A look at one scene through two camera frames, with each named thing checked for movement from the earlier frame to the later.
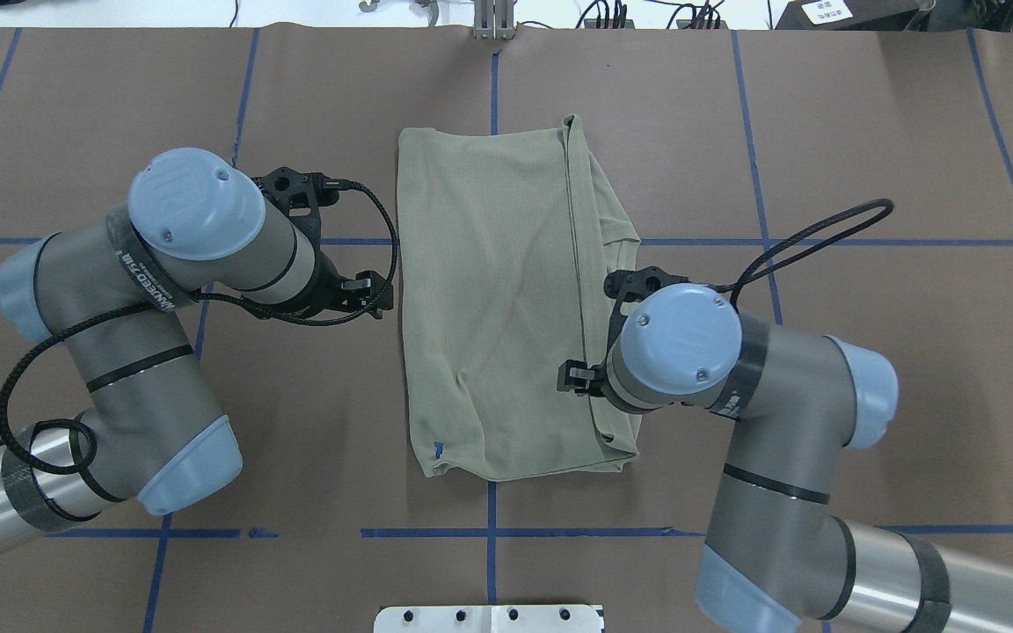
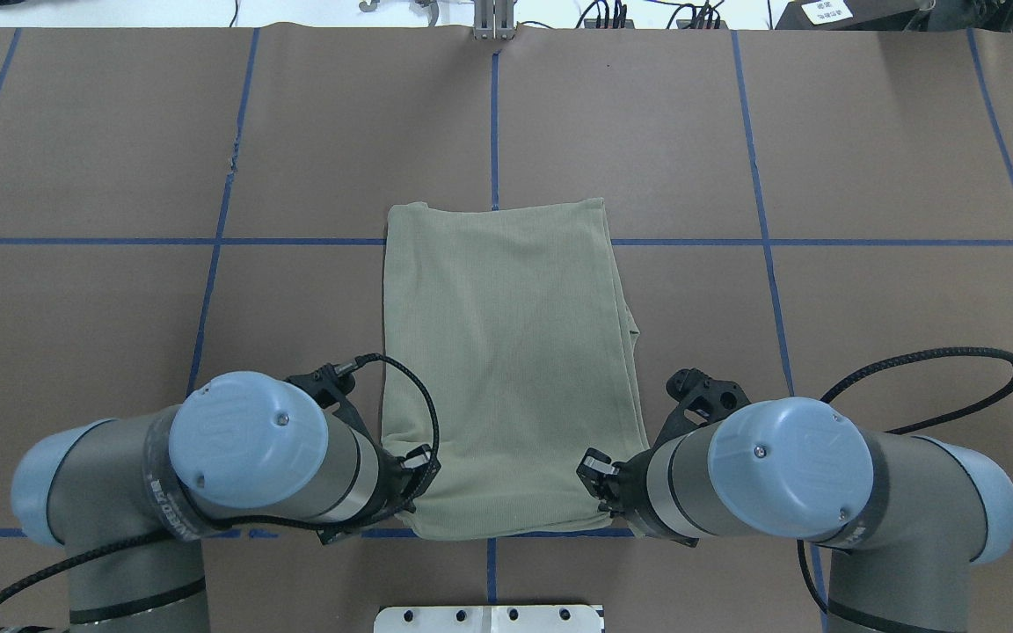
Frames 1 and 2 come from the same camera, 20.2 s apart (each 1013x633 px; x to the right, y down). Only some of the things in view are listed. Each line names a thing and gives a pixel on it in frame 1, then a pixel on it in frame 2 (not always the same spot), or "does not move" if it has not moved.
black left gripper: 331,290 -> 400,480
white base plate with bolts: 489,619 does not move
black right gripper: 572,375 -> 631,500
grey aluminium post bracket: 493,19 does not move
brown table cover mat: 903,185 does not move
